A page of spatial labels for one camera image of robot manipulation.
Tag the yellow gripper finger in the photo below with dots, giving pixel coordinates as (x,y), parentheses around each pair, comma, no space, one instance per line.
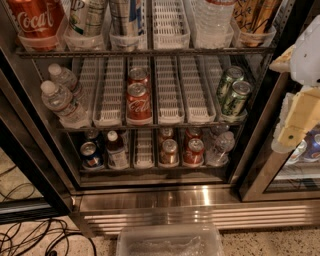
(282,63)
(303,116)

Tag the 7up can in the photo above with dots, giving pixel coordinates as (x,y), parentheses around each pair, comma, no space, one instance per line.
(86,16)

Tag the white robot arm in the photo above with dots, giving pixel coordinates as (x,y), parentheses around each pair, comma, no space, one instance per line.
(304,69)

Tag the front green can middle shelf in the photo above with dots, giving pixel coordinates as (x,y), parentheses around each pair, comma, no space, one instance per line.
(236,98)

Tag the green can shelf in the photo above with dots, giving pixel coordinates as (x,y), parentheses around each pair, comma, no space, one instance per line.
(236,98)
(229,76)

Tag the rear green can middle shelf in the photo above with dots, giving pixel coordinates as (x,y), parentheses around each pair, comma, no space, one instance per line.
(229,76)

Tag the gold patterned can top shelf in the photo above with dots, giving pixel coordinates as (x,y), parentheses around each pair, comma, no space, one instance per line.
(253,22)

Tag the right glass fridge door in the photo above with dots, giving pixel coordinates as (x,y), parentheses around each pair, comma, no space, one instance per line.
(283,176)

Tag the top shelf clear water bottle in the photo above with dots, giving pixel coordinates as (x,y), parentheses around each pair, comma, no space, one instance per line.
(213,16)

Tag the clear bottle bottom shelf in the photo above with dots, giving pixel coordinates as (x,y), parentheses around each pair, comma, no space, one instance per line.
(217,155)

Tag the rear red can bottom shelf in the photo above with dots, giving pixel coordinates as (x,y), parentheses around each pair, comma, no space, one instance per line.
(192,132)

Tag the red can shelf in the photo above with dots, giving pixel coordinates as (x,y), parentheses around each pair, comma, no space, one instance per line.
(192,132)
(193,154)

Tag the empty white tray top shelf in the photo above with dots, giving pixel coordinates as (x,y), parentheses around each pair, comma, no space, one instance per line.
(170,25)

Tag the front red can bottom shelf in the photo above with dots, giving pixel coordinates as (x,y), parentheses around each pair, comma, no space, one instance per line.
(193,154)

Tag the stainless steel fridge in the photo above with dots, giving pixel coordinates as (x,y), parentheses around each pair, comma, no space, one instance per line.
(104,200)

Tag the rear bronze can bottom shelf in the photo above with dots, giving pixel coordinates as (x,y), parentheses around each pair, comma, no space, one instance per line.
(164,134)

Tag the bronze can shelf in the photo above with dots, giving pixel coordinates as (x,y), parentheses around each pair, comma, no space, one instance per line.
(169,152)
(164,134)

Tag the front bronze can bottom shelf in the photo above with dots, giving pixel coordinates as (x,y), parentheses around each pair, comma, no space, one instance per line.
(169,152)

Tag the rear Coca-Cola can middle shelf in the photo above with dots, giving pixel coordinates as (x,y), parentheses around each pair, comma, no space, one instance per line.
(139,75)

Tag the coca-cola can shelf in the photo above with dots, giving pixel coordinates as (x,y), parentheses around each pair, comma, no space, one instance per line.
(138,103)
(139,75)

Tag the front Coca-Cola can middle shelf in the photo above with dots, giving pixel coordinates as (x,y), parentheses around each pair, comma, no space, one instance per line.
(138,103)

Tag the blue silver can top shelf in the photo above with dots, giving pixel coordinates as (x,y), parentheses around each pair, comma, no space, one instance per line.
(127,17)

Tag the blue Pepsi can bottom shelf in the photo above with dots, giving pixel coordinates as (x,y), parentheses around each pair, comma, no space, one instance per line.
(91,155)

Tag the rear water bottle middle shelf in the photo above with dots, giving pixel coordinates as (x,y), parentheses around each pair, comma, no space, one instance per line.
(66,77)

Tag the front water bottle middle shelf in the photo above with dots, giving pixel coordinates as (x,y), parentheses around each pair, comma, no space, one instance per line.
(64,105)

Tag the top shelf Coca-Cola can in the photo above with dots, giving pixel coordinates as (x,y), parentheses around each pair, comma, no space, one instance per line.
(41,23)

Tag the left open fridge door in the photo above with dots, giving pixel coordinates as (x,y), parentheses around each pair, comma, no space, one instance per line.
(30,186)

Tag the brown drink bottle white cap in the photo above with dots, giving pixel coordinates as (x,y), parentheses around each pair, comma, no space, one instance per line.
(116,150)

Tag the clear plastic bin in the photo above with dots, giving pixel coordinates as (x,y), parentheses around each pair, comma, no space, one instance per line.
(170,240)

